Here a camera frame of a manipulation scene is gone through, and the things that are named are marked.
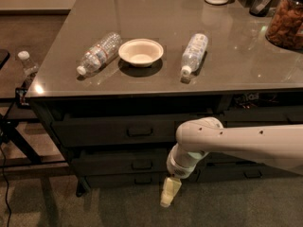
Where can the clear bottle with red label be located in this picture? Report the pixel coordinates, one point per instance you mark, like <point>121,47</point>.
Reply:
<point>99,54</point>

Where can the clear bottle with white label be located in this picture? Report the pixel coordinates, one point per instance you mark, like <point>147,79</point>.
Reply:
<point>193,54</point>

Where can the glass jar of snacks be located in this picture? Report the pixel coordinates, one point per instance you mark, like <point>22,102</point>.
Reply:
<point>286,27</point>

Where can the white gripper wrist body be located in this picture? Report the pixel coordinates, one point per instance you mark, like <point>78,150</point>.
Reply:
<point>175,167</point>

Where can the small bottle on side table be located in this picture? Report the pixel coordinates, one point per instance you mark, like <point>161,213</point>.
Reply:
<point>29,65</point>

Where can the white paper bowl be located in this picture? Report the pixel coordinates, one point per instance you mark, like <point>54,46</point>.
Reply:
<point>141,52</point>

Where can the dark object at left edge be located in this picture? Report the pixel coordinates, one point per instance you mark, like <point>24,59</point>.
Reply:
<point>4,56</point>

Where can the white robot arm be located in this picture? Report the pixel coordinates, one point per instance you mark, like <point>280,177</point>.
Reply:
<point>278,146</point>

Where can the small black device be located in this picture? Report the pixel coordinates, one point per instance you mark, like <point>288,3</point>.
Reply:
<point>20,97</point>

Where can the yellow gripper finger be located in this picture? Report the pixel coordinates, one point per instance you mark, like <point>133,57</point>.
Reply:
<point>170,189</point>

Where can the black dispenser object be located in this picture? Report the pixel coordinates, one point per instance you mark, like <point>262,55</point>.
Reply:
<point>260,8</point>

